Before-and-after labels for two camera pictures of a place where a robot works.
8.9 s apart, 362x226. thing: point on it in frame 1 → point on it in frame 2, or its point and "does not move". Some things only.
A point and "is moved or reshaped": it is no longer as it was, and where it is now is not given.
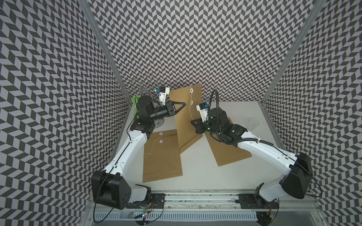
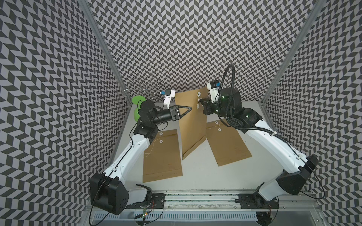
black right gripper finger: [197, 124] → [206, 103]
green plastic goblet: [135, 100] does not move
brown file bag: [191, 96] is moved or reshaped
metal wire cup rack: [148, 85] does not move
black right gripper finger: [200, 130] → [207, 110]
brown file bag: [161, 156] does not move
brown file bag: [225, 154] does not move
